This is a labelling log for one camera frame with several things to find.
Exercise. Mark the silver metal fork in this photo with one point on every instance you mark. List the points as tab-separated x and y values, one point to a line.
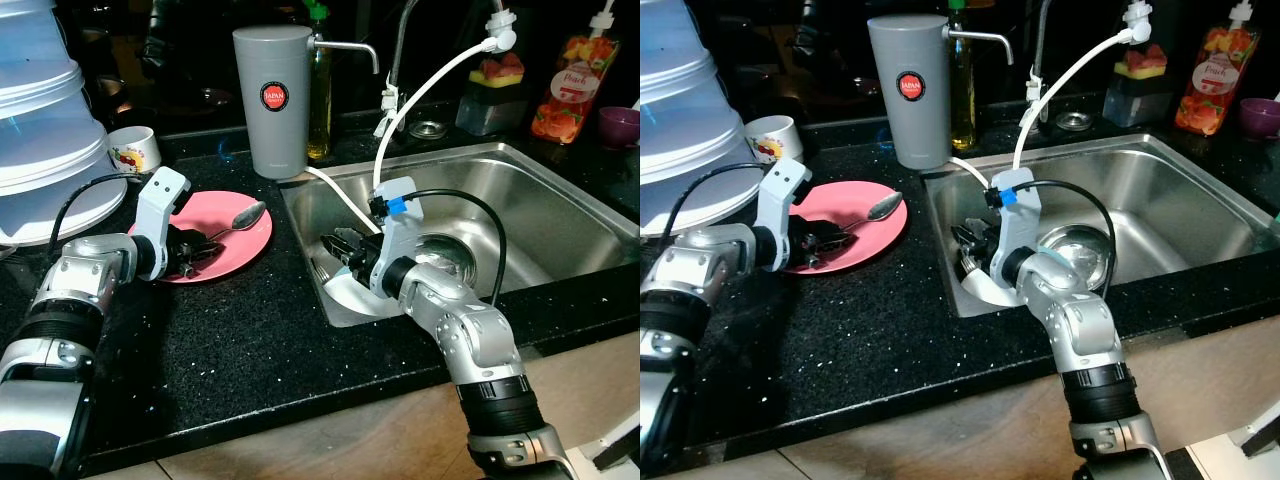
318	268
968	266

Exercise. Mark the white ceramic bowl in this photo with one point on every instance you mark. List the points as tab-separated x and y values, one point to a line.
350	298
985	292

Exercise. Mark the silver metal spoon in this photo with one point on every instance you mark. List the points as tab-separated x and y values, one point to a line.
240	217
880	208

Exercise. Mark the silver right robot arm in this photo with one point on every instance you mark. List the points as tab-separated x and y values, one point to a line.
470	340
1090	340

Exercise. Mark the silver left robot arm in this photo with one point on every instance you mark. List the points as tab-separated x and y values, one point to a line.
60	330
680	300

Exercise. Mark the pink round plate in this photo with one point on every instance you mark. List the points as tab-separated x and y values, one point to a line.
865	242
235	248

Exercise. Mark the round steel bowl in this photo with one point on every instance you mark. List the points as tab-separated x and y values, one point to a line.
445	255
1075	245

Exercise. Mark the small white printed cup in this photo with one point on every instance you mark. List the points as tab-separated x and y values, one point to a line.
775	138
135	150

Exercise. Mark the grey tumbler with red logo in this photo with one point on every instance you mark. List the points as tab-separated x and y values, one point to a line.
908	120
272	130

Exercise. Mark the yellow oil bottle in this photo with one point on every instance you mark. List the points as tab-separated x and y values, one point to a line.
320	100
962	100

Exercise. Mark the round chrome counter fitting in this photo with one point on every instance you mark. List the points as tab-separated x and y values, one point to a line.
1073	120
428	128

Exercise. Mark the white stacked plastic container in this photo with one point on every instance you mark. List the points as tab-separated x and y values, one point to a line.
45	120
690	120

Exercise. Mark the dark sponge holder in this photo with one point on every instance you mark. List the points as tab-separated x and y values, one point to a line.
1135	102
488	112

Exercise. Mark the chrome tap spout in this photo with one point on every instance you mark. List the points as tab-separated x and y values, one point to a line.
350	45
985	35

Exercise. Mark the chrome sink faucet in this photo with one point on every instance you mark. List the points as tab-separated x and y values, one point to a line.
398	50
1040	50

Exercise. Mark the stainless steel sink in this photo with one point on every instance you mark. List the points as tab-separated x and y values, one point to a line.
560	220
1200	200

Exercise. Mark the small purple bowl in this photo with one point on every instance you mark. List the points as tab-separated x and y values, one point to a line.
620	125
1260	115

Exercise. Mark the yellow and red sponge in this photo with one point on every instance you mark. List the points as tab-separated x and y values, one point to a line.
1147	62
500	72

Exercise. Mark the orange dish soap bottle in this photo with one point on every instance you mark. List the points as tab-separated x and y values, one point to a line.
1215	85
575	95

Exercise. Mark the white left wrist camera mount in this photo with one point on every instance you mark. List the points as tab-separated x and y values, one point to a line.
158	215
790	205

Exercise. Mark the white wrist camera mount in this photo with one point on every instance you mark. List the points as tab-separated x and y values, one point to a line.
395	225
790	205
158	215
1015	215

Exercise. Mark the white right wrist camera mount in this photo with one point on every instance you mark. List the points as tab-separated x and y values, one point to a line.
1015	215
395	225

